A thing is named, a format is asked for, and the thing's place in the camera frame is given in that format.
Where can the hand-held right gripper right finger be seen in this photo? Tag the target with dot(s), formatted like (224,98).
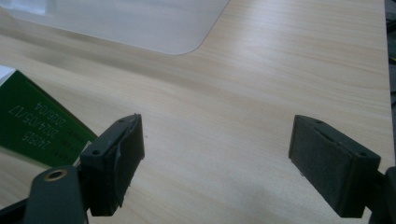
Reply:
(330,165)

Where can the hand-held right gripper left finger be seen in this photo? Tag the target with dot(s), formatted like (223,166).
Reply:
(112,165)

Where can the green and white box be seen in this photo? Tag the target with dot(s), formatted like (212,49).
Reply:
(34,124)

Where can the translucent white mat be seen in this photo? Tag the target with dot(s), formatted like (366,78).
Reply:
(130,21)

